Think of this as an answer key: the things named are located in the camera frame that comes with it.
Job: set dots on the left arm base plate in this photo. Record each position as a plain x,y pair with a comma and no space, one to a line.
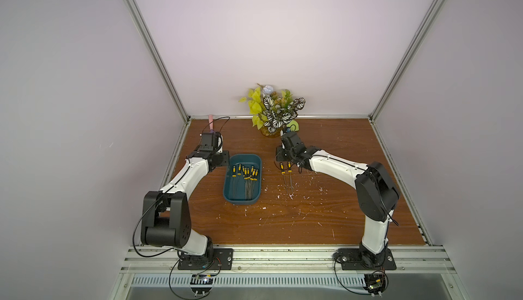
212,259

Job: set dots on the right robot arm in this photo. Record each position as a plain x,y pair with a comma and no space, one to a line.
375,189

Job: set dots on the teal plastic storage box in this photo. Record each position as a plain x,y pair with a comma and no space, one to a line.
252,161

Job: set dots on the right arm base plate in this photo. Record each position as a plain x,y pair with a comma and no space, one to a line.
358,259

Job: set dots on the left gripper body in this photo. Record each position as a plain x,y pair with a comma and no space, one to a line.
220,158

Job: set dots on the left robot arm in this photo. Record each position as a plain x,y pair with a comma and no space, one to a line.
166,218

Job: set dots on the green trowel wooden handle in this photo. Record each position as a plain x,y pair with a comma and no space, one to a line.
293,126

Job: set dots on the left controller board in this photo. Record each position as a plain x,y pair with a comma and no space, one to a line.
201,285

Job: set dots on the right controller board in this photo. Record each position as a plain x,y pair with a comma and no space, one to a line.
376,284

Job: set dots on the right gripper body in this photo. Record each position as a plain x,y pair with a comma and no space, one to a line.
282,154

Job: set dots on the potted artificial plant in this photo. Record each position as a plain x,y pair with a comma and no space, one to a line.
272,108

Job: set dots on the controller board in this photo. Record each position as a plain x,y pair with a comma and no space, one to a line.
201,285
376,284

